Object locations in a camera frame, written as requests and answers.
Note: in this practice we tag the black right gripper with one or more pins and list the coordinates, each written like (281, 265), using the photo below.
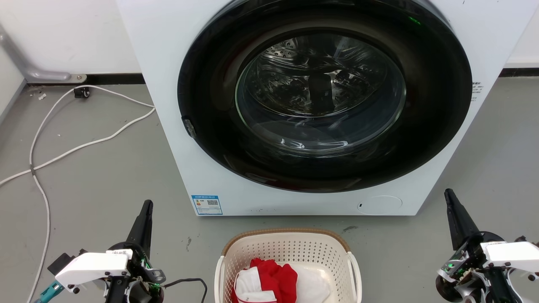
(461, 273)

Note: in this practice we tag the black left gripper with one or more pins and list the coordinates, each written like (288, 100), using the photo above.
(139, 269)

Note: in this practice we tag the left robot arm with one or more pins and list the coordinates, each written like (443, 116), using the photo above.
(116, 292)

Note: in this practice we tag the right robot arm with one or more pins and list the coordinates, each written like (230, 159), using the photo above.
(501, 290)

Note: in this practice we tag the cream perforated laundry basket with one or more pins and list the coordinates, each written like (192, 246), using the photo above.
(290, 248)

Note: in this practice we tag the blue energy label sticker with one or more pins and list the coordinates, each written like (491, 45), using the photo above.
(206, 205)

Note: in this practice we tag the small text sticker on washer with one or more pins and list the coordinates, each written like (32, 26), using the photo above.
(476, 90)

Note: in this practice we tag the red and white garment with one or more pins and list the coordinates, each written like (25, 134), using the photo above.
(278, 277)

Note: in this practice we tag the white front-load washing machine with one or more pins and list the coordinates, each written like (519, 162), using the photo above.
(168, 84)

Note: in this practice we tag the small black caster wheel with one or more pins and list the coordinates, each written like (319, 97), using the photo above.
(82, 92)

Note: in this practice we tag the black round washer door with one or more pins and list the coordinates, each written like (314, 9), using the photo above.
(210, 84)

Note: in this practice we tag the grey drain pipe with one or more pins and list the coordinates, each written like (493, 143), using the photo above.
(21, 67)

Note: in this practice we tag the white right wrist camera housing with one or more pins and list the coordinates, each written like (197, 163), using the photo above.
(511, 254)

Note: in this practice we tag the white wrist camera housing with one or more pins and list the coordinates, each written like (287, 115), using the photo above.
(90, 267)
(511, 254)

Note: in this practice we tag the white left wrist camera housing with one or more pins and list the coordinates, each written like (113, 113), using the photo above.
(90, 267)

